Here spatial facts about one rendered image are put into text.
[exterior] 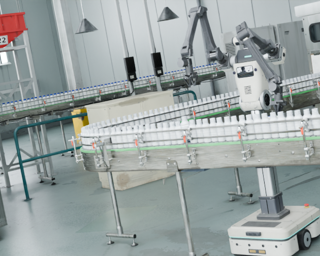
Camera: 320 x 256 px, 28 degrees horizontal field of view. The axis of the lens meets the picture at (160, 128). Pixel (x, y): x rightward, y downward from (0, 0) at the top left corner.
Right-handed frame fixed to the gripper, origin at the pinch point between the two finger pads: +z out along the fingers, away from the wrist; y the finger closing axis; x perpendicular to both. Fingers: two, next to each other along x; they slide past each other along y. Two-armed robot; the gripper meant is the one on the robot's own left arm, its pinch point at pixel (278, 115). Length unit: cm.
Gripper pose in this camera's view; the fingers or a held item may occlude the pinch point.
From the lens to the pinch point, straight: 438.6
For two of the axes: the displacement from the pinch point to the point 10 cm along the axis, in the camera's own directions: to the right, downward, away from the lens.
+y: 7.8, -0.7, -6.3
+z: -0.4, 9.8, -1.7
